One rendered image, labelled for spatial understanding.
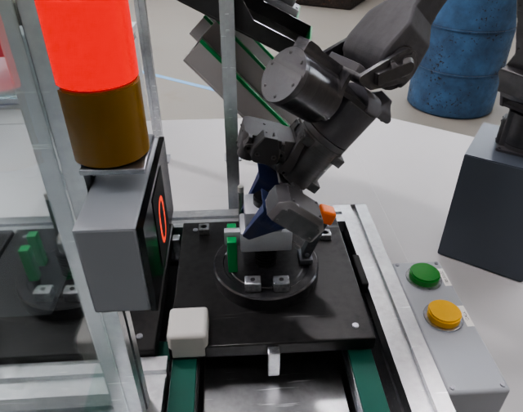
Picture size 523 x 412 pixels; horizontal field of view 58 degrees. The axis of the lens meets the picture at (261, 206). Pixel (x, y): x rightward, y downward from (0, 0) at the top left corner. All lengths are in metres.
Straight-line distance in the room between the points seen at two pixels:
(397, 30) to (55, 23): 0.33
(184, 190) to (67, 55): 0.76
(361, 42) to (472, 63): 3.04
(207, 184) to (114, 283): 0.74
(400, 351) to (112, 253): 0.39
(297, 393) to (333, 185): 0.56
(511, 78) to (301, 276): 0.40
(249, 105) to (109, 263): 0.49
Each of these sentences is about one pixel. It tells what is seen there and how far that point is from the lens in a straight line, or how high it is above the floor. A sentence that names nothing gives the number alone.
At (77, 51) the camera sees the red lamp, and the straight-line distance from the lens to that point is 0.28.
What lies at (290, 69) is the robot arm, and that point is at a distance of 0.46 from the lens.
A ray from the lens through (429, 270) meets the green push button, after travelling 0.69.
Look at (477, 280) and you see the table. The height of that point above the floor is 0.86.
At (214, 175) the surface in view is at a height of 0.86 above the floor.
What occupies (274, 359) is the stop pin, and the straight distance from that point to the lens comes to 0.57.
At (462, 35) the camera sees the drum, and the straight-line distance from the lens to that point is 3.50.
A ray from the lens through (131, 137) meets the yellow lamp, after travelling 0.31.
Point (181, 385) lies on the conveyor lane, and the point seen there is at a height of 0.95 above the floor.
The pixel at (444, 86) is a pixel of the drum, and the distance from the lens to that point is 3.60.
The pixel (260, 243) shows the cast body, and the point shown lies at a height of 1.04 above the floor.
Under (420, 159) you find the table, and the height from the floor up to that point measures 0.86.
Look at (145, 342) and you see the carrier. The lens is 0.58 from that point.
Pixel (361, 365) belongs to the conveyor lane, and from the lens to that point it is 0.59.
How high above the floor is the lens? 1.41
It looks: 35 degrees down
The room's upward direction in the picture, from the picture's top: straight up
